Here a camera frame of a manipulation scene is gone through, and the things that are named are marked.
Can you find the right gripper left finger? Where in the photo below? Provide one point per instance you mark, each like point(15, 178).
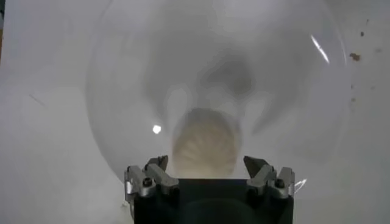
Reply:
point(158, 176)

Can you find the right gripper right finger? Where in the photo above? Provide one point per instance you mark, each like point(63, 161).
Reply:
point(262, 176)

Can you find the white steamed baozi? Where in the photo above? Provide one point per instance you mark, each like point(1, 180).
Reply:
point(207, 143)

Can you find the white round plate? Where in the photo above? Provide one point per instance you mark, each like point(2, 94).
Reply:
point(274, 91)

